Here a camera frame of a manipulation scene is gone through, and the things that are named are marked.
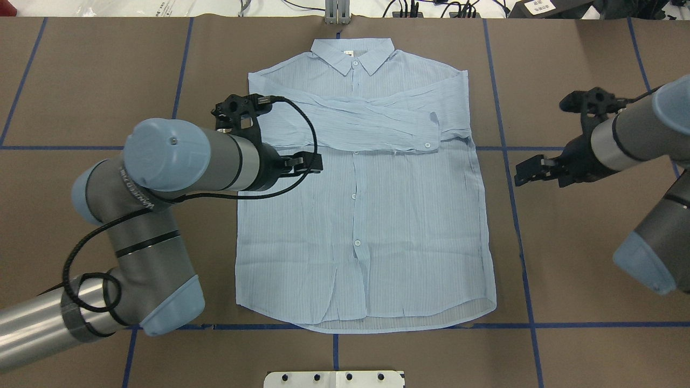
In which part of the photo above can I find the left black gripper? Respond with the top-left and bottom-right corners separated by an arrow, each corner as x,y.
211,94 -> 323,192

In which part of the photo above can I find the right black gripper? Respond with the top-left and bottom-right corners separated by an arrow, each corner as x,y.
514,87 -> 629,188

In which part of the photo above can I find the light blue button shirt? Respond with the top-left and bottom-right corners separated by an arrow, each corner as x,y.
234,38 -> 498,334

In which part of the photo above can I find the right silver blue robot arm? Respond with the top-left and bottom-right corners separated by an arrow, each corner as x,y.
513,75 -> 689,295

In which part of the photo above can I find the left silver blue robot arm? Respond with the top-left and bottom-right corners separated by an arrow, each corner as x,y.
1,94 -> 323,373

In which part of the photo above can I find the aluminium frame post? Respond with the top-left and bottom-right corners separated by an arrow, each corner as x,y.
325,0 -> 351,25

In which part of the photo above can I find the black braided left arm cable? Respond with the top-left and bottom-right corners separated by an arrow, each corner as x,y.
62,96 -> 319,314

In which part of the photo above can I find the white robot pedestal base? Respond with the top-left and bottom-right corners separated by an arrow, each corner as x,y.
263,370 -> 406,387

